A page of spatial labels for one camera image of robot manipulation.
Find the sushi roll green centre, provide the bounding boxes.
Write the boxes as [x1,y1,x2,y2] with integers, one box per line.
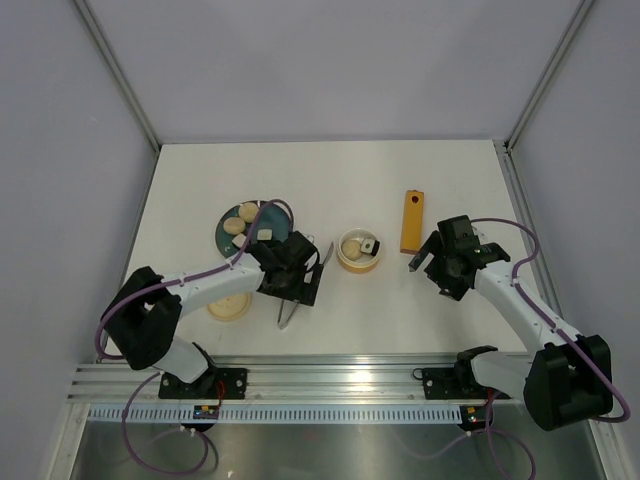
[256,228,273,242]

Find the steamed bun swirl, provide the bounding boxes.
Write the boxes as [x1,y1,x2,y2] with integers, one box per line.
[341,238,362,261]

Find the yellow round lunch box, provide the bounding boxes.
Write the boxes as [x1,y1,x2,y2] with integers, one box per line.
[337,228,383,274]

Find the metal serving tongs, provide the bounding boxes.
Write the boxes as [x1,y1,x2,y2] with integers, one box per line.
[276,242,335,330]

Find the sushi roll cucumber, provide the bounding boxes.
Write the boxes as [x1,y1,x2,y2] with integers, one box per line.
[360,238,380,257]

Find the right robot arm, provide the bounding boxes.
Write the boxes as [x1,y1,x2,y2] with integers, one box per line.
[305,216,614,431]

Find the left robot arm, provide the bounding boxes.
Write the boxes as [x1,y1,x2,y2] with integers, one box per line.
[100,231,324,398]

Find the yellow rectangular cutlery case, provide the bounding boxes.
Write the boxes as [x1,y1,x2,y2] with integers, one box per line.
[400,190,425,254]

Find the blue ceramic plate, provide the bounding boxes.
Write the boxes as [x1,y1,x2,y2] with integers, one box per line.
[213,200,294,258]

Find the white rice cake piece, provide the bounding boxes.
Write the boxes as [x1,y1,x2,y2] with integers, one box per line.
[232,233,246,249]

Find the plain steamed bun left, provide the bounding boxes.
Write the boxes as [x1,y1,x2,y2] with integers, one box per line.
[222,217,246,236]

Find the cream round lid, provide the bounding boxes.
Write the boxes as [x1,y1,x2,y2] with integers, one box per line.
[207,292,252,322]

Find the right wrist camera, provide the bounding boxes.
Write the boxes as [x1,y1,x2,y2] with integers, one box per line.
[437,215,479,251]

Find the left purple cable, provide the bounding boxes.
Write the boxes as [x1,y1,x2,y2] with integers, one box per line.
[94,198,296,474]

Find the purple cable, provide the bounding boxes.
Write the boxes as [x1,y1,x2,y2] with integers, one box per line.
[94,198,296,474]
[399,217,631,480]

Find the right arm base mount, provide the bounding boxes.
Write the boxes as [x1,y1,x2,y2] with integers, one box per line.
[411,345,497,400]

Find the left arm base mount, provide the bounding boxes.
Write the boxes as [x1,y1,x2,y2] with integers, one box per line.
[158,353,248,400]

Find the white slotted cable duct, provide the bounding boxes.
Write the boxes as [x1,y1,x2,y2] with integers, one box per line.
[88,404,462,425]

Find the aluminium frame rail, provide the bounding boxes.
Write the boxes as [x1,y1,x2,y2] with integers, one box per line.
[67,353,531,405]

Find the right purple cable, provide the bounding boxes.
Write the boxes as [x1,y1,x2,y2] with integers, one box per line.
[399,217,631,480]

